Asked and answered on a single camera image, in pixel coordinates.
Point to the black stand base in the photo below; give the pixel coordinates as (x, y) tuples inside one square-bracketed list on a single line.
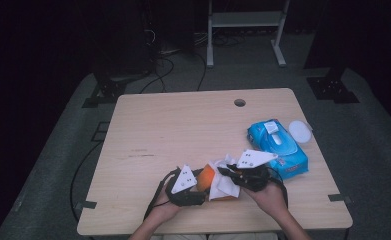
[(331, 88), (108, 90)]

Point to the white wet wipe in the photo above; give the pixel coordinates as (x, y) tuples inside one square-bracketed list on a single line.
[(221, 188)]

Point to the black tape strip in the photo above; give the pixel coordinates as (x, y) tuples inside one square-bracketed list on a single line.
[(89, 204), (338, 198)]

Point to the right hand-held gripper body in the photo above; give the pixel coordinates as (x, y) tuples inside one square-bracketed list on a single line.
[(254, 178)]

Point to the person's right hand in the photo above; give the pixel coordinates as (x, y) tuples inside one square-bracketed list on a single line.
[(269, 200)]

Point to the white metal stand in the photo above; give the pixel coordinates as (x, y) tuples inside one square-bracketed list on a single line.
[(246, 19)]

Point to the white oval lid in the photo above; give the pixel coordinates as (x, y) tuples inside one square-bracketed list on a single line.
[(299, 130)]

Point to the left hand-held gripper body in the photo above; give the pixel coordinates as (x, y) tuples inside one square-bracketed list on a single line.
[(183, 196)]

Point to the orange plush toy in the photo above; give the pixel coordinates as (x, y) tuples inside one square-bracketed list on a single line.
[(205, 178)]

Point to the blue wet wipe pack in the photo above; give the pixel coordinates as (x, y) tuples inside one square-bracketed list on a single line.
[(289, 156)]

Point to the person's left hand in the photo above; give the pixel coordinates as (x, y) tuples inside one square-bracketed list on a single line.
[(164, 208)]

